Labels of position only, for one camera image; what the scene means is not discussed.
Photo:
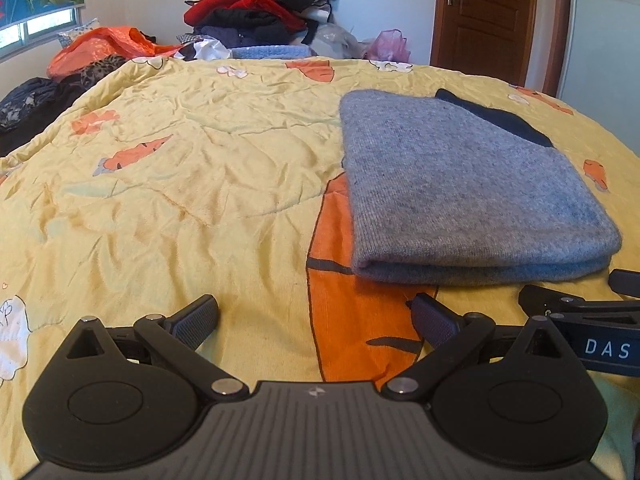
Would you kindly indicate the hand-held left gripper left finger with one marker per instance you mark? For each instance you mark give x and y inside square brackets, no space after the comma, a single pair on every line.
[197,318]

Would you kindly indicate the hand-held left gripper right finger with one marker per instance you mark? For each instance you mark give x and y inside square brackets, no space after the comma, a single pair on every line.
[434,322]

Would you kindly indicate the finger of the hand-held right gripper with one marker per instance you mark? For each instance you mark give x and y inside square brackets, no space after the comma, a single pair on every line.
[560,300]
[625,282]

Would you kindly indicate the grey sweater with navy sleeves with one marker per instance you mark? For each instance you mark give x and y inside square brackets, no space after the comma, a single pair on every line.
[450,185]

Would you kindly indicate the yellow carrot print quilt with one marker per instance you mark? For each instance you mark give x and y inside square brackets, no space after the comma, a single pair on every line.
[175,200]

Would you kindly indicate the wardrobe with floral glass doors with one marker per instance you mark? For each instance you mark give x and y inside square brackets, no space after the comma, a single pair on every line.
[605,40]

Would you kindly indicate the leopard print cloth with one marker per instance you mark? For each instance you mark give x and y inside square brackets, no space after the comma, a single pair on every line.
[102,70]

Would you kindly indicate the white crumpled cloth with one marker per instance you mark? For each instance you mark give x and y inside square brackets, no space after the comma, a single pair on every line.
[212,51]

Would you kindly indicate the dark patterned cloth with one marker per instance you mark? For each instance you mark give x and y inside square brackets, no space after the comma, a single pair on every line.
[30,105]

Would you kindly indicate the light blue knitted garment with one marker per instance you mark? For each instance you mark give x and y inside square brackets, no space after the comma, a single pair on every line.
[272,52]

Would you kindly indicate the wooden door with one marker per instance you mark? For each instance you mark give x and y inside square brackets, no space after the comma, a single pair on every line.
[487,20]

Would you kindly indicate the orange shiny cloth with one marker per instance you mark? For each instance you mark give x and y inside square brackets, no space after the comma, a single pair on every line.
[95,47]

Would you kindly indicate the navy garment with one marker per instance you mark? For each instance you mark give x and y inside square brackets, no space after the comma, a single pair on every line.
[240,27]

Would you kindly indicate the clear plastic bag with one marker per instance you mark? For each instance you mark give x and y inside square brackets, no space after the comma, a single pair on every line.
[342,40]

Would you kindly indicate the white patterned pillow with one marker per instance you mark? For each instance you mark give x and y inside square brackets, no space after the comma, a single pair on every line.
[77,32]

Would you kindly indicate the red garment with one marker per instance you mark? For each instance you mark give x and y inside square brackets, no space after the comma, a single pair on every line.
[240,0]

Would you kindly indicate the window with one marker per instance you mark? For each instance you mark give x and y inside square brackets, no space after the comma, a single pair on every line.
[40,30]

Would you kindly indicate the wooden door frame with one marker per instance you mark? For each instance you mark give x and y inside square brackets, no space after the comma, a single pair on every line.
[555,25]

